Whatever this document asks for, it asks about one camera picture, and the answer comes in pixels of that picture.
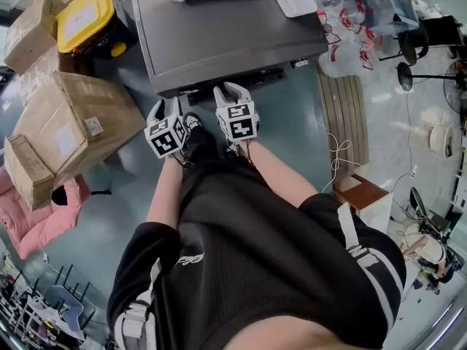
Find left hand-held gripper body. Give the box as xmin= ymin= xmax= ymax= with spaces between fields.
xmin=144 ymin=114 xmax=188 ymax=159

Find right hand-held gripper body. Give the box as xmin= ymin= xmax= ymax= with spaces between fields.
xmin=215 ymin=101 xmax=260 ymax=144

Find person's left forearm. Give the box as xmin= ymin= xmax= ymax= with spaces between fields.
xmin=145 ymin=155 xmax=185 ymax=229

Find person's right forearm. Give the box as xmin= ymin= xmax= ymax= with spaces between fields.
xmin=250 ymin=140 xmax=318 ymax=209

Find person's left shoe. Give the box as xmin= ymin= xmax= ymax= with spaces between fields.
xmin=182 ymin=112 xmax=204 ymax=134

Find black trousers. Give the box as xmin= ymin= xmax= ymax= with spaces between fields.
xmin=180 ymin=124 xmax=263 ymax=174

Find large brown cardboard box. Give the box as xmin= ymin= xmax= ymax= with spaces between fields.
xmin=12 ymin=70 xmax=147 ymax=182

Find black bin with yellow lid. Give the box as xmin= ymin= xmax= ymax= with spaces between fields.
xmin=55 ymin=0 xmax=138 ymax=60

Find slatted wooden bench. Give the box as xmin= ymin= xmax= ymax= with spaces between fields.
xmin=315 ymin=69 xmax=369 ymax=167

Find pile of clear plastic bottles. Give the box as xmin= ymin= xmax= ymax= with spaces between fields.
xmin=315 ymin=0 xmax=386 ymax=78

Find tape-wrapped cardboard box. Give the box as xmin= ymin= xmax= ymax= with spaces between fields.
xmin=20 ymin=44 xmax=92 ymax=105

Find small black pouch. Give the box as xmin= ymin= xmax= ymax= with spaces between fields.
xmin=50 ymin=186 xmax=70 ymax=206

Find narrow brown cardboard box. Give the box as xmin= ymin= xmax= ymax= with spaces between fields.
xmin=3 ymin=133 xmax=55 ymax=211

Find brown wooden stool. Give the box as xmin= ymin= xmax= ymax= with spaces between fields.
xmin=332 ymin=173 xmax=391 ymax=218

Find medium brown cardboard box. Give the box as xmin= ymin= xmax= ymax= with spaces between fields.
xmin=4 ymin=0 xmax=76 ymax=74

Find pink quilted cushion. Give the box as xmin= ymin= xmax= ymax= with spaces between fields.
xmin=0 ymin=166 xmax=91 ymax=260

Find black standing fan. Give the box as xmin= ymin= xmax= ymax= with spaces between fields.
xmin=396 ymin=60 xmax=467 ymax=114

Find white cabinet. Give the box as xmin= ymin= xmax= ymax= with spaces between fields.
xmin=359 ymin=193 xmax=395 ymax=235

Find clear plastic storage bin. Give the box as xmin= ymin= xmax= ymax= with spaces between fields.
xmin=360 ymin=0 xmax=420 ymax=32

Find black round-seat chair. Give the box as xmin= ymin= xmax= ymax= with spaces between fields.
xmin=379 ymin=20 xmax=430 ymax=67

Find blue chair with black legs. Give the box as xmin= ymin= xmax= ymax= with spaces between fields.
xmin=50 ymin=264 xmax=98 ymax=333

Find black office chair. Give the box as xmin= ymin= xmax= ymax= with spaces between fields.
xmin=408 ymin=187 xmax=452 ymax=233

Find white round spool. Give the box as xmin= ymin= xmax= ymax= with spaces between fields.
xmin=428 ymin=125 xmax=455 ymax=158

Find black cabinet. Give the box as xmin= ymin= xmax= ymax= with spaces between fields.
xmin=419 ymin=15 xmax=464 ymax=47

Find person's face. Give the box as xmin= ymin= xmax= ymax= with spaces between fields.
xmin=224 ymin=315 xmax=380 ymax=350

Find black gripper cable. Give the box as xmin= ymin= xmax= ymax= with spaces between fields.
xmin=174 ymin=147 xmax=194 ymax=169
xmin=233 ymin=139 xmax=256 ymax=167

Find white cable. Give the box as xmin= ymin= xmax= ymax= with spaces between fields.
xmin=320 ymin=133 xmax=362 ymax=195

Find grey white harness strap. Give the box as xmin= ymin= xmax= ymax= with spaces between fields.
xmin=113 ymin=257 xmax=161 ymax=350
xmin=337 ymin=202 xmax=380 ymax=268

